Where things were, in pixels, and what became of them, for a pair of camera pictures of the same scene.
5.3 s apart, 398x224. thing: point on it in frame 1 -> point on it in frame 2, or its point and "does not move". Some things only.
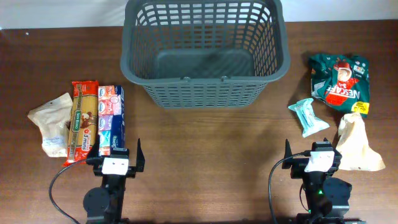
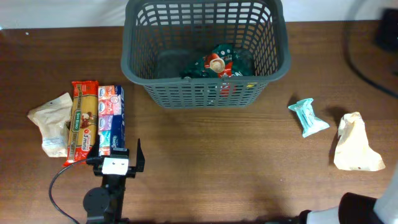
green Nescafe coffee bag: x=342 y=82 -> x=224 y=61
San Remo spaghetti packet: x=84 y=125 does not move
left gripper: x=131 y=171 does not move
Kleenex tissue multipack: x=111 y=107 does not move
